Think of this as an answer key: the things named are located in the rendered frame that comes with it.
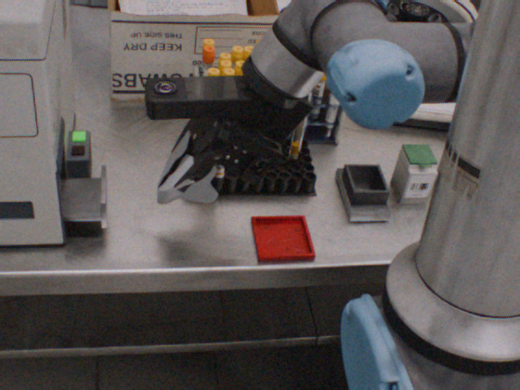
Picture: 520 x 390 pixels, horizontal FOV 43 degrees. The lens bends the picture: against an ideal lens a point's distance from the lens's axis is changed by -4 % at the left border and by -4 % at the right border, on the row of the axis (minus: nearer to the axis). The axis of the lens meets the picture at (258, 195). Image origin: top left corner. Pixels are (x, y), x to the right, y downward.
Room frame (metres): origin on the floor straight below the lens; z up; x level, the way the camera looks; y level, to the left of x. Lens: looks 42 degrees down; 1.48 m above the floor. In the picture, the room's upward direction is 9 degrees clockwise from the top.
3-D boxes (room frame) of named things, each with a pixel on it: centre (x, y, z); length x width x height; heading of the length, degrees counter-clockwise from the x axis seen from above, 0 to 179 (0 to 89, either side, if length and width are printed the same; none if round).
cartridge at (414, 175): (0.72, -0.20, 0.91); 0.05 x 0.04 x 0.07; 15
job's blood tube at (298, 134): (0.72, -0.04, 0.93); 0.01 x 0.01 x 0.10; 11
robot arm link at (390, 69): (0.54, -0.09, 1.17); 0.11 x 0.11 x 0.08; 18
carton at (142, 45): (0.99, 0.16, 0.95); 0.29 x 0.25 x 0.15; 15
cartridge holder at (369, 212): (0.69, -0.14, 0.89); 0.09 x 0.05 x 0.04; 14
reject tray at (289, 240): (0.59, -0.04, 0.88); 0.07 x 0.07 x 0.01; 15
